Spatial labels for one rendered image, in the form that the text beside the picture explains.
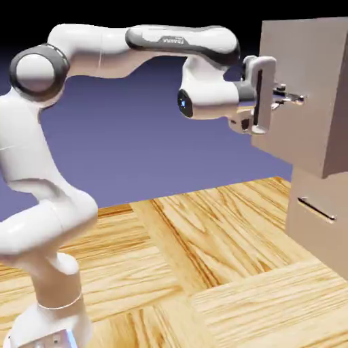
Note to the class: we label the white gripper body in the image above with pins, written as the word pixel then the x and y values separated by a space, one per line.
pixel 267 81

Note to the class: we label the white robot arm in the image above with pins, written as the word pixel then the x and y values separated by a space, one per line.
pixel 68 54

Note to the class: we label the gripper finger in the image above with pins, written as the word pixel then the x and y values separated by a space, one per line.
pixel 280 89
pixel 277 104

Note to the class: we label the tan wooden cabinet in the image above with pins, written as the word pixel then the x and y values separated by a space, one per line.
pixel 289 217

